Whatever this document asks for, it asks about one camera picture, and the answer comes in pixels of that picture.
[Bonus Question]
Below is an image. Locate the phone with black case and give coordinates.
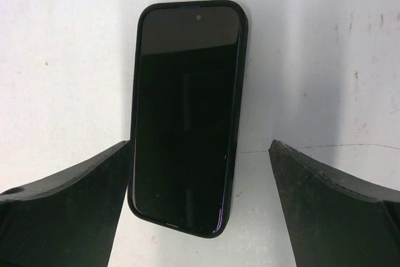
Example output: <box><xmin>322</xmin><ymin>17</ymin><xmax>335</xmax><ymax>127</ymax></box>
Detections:
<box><xmin>127</xmin><ymin>0</ymin><xmax>248</xmax><ymax>238</ymax></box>

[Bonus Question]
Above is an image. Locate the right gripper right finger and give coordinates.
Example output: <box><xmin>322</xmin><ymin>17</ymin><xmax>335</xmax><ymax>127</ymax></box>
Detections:
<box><xmin>269</xmin><ymin>140</ymin><xmax>399</xmax><ymax>266</ymax></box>

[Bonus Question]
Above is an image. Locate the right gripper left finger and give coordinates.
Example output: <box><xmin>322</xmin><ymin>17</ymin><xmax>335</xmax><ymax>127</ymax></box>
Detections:
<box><xmin>1</xmin><ymin>141</ymin><xmax>131</xmax><ymax>266</ymax></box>

